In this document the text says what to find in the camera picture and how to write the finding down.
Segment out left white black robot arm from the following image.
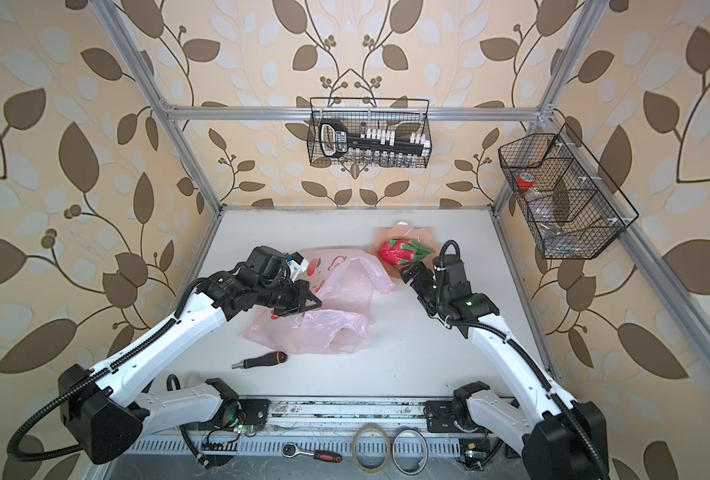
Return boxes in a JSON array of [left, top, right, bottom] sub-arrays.
[[6, 246, 322, 465]]

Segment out orange fruit plate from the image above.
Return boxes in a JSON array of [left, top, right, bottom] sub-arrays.
[[369, 222, 440, 279]]

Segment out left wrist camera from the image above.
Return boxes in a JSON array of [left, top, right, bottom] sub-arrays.
[[247, 246, 309, 283]]

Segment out red-handled ratchet wrench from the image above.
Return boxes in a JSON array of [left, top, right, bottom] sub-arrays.
[[281, 443, 343, 463]]

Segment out centre black wire basket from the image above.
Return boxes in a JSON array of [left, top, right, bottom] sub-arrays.
[[306, 95, 433, 169]]

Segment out red-capped plastic bottle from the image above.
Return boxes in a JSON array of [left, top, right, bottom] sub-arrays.
[[516, 172, 572, 244]]

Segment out right black wire basket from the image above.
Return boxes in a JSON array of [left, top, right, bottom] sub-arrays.
[[498, 125, 639, 260]]

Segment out clear tape roll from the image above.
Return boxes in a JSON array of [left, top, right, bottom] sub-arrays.
[[350, 424, 392, 474]]

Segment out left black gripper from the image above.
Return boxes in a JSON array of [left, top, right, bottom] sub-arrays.
[[255, 278, 326, 313]]

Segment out black socket set holder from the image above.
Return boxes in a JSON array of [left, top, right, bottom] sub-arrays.
[[317, 119, 432, 158]]

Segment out pink dragon fruit toy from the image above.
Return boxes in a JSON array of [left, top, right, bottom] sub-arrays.
[[378, 238, 434, 267]]

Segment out grey tape roll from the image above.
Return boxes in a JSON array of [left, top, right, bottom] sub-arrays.
[[391, 428, 429, 476]]

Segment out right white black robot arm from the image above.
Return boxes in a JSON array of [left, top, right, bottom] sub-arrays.
[[397, 240, 610, 479]]

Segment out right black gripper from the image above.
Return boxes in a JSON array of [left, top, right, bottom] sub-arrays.
[[401, 260, 449, 314]]

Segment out black wire basket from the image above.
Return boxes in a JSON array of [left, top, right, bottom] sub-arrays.
[[498, 125, 639, 260], [306, 95, 433, 169]]

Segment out black orange screwdriver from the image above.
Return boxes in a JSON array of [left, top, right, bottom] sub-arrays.
[[231, 351, 288, 369]]

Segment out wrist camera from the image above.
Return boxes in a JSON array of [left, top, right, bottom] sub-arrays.
[[247, 246, 309, 283], [436, 254, 468, 285]]

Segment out pink plastic fruit-print bag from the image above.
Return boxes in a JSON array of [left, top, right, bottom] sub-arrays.
[[242, 248, 394, 355]]

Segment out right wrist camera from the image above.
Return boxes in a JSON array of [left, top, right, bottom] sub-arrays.
[[436, 254, 468, 285]]

